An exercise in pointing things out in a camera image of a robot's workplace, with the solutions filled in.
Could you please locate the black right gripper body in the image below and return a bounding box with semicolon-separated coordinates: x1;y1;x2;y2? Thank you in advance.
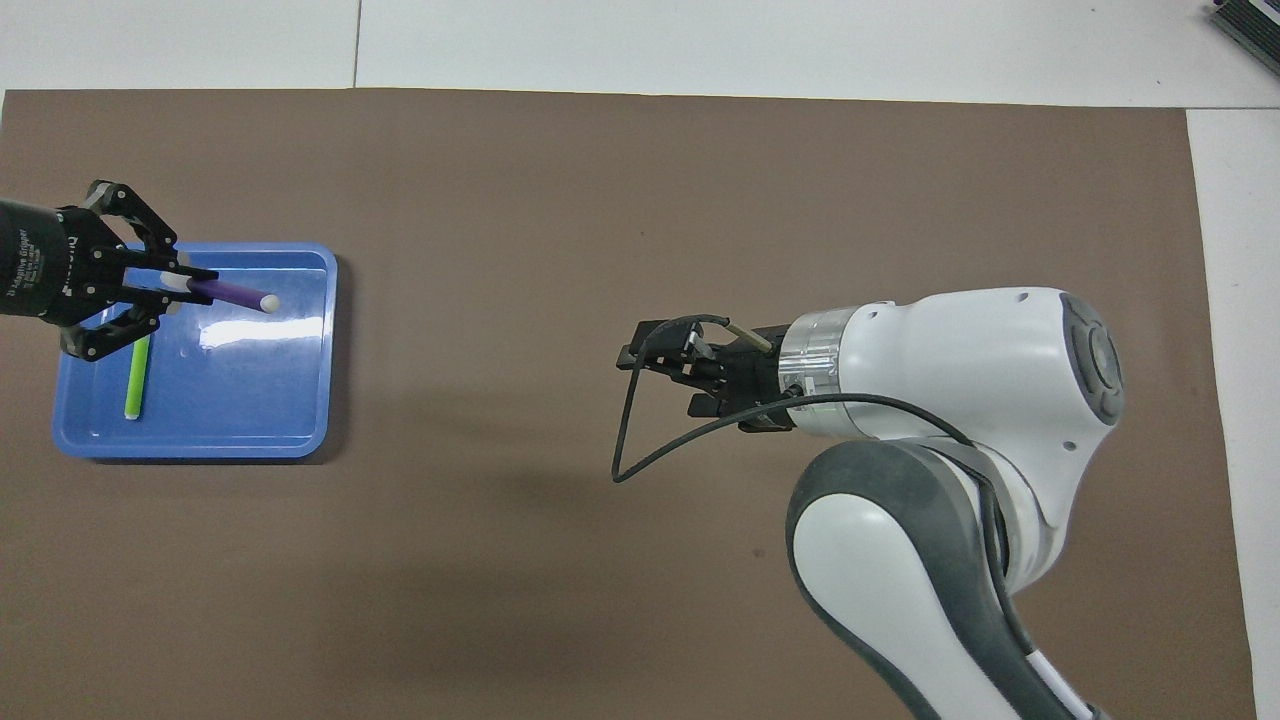
690;322;798;434

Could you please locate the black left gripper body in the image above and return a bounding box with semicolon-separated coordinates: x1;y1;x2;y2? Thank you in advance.
0;198;133;327

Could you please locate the green highlighter pen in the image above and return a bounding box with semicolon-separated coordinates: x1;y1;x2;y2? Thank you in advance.
124;335;153;421

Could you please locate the purple highlighter pen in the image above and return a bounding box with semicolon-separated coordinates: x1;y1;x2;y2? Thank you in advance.
150;275;281;313

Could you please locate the blue plastic tray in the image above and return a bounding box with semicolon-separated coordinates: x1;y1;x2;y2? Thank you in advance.
50;242;339;461

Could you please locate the brown table mat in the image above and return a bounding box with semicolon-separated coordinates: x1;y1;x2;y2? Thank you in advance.
0;88;1261;720

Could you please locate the dark ribbed device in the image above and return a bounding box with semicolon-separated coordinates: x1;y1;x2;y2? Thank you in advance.
1208;0;1280;76

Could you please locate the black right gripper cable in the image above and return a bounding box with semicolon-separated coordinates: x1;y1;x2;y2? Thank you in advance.
612;315;1006;601

